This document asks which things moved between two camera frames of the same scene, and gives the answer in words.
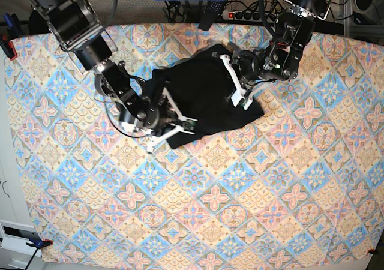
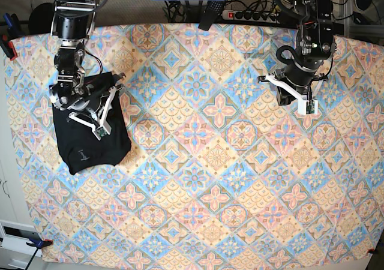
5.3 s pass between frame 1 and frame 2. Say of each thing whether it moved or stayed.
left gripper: moved
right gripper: moved
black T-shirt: moved
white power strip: stayed
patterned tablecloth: stayed
